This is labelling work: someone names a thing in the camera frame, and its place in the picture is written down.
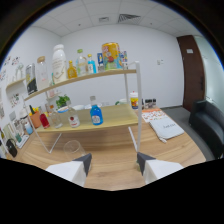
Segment clear bottle with white cap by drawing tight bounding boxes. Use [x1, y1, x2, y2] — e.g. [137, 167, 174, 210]
[65, 100, 81, 129]

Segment white pouch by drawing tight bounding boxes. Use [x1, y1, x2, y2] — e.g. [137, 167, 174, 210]
[148, 117, 185, 144]

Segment clear bottle with orange cap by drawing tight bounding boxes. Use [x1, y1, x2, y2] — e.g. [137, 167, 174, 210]
[46, 103, 64, 129]

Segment orange patterned book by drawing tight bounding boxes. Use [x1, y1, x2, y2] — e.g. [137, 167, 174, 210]
[141, 108, 169, 123]

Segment white tray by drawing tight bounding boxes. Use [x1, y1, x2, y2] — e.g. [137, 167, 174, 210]
[14, 133, 30, 149]

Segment two-tier wooden shelf rack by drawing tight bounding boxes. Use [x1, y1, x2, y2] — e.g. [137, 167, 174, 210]
[22, 60, 144, 155]

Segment light blue small bottle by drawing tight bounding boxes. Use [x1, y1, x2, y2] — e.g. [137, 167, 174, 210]
[24, 122, 34, 135]

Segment blue liquid bottle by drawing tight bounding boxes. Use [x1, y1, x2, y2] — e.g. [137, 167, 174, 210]
[89, 95, 104, 126]

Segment orange pot with utensils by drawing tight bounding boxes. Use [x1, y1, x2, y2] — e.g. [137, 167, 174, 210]
[28, 105, 43, 129]

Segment black bag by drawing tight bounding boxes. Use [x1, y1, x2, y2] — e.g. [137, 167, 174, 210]
[5, 138, 18, 158]

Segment black chair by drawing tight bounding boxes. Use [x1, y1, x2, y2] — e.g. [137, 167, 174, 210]
[188, 99, 224, 159]

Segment dark spice jars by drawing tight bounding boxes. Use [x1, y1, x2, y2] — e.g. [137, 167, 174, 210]
[143, 98, 158, 109]

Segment green potted plant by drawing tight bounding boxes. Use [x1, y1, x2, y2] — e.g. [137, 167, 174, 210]
[55, 94, 72, 109]

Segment white kettle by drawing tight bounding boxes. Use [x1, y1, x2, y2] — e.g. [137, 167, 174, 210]
[18, 108, 31, 126]

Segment yellow liquid bottle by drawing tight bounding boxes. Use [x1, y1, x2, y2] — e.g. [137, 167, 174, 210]
[66, 59, 78, 80]

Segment clear jar with cork lid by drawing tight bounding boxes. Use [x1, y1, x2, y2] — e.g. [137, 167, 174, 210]
[35, 55, 50, 91]

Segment brown door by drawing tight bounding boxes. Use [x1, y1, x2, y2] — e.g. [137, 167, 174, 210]
[176, 34, 205, 113]

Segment green-capped clear bottle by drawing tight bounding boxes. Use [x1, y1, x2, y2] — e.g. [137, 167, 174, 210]
[75, 48, 89, 77]

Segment large white plastic bottle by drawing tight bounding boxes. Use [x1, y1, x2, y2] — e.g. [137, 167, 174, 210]
[51, 44, 68, 85]

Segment plant in white vase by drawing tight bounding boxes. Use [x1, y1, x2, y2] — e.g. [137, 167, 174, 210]
[14, 61, 26, 81]

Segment ceiling air vent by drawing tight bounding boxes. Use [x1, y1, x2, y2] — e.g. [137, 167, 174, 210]
[117, 13, 142, 24]

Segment blue and red wall poster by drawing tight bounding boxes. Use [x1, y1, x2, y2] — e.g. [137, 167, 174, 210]
[120, 50, 129, 70]

